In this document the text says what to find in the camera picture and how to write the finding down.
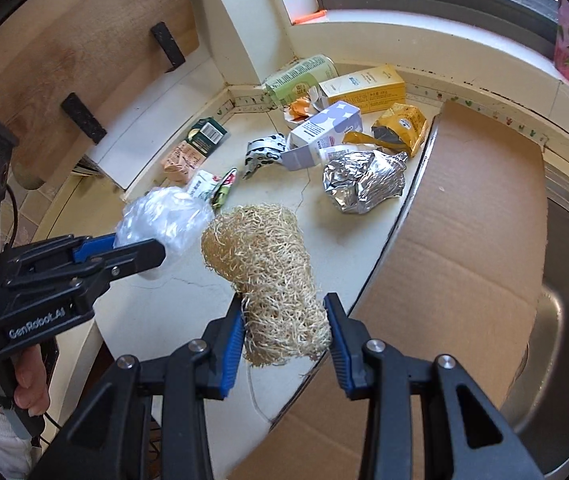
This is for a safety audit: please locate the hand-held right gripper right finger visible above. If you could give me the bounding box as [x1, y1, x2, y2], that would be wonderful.
[323, 292, 545, 480]

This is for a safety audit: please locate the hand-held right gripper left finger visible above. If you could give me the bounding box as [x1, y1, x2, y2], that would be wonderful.
[29, 305, 245, 480]

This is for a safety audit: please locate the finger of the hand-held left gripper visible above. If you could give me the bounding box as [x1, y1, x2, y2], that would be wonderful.
[3, 234, 115, 272]
[11, 239, 166, 312]

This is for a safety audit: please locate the clear plastic bag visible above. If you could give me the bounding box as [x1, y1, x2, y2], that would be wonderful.
[113, 186, 214, 268]

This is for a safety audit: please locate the beige loofah sponge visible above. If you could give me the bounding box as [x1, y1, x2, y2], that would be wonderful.
[200, 204, 334, 422]

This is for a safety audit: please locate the purple and white carton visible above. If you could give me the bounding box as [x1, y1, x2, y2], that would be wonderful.
[280, 101, 364, 172]

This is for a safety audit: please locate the yellow snack packet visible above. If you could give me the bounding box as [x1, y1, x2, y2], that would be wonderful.
[343, 102, 429, 158]

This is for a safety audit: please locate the person's left hand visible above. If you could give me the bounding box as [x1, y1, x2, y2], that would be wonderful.
[0, 347, 51, 413]

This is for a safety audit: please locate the white and green wrapper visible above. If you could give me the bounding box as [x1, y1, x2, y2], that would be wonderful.
[184, 170, 222, 204]

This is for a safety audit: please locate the pink and green packet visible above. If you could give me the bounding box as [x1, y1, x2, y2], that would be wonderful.
[160, 117, 228, 184]

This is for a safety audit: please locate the green and red wrapper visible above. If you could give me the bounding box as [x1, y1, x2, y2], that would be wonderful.
[210, 167, 239, 209]

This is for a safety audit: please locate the black and white patterned wrapper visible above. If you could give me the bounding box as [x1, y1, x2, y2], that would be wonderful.
[242, 132, 286, 181]

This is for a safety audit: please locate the crumpled silver foil bag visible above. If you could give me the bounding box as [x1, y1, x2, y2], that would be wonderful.
[323, 149, 409, 215]

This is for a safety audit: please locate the brown cardboard sheet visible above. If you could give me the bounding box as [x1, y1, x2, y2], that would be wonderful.
[227, 101, 550, 480]

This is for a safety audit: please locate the wooden cutting board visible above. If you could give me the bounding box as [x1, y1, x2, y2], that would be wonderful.
[0, 0, 200, 191]

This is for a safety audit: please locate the orange and white wrapper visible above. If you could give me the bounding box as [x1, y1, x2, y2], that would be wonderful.
[284, 96, 321, 122]

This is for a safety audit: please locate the steel sink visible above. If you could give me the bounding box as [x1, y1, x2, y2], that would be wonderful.
[502, 157, 569, 476]

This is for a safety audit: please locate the green labelled plastic bottle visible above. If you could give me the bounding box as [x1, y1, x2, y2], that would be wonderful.
[262, 54, 338, 109]

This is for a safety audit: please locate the yellow cardboard box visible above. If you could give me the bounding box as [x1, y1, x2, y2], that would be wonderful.
[309, 65, 407, 115]

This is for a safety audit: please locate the black metal bracket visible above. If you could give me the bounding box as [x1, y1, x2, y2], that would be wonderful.
[150, 21, 186, 73]
[61, 92, 108, 145]

